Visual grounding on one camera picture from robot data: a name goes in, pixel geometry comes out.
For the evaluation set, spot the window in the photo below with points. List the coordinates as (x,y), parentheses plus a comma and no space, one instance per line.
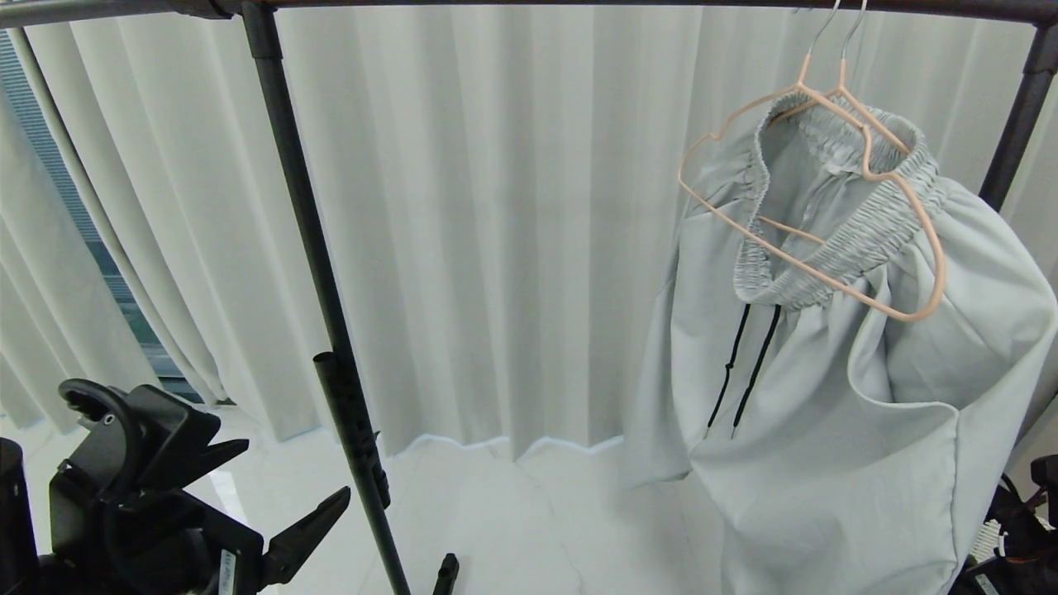
(107,264)

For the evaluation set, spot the pale grey shorts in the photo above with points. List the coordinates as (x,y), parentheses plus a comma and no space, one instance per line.
(826,430)

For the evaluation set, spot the white curtain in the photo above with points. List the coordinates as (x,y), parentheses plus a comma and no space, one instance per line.
(50,314)
(496,248)

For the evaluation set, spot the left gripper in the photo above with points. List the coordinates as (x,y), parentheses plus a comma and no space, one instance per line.
(165,554)

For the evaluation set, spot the black clothes rack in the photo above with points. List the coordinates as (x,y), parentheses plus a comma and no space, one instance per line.
(306,207)

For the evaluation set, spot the pink clothes hanger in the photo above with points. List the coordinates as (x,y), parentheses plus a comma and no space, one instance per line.
(876,124)
(938,264)

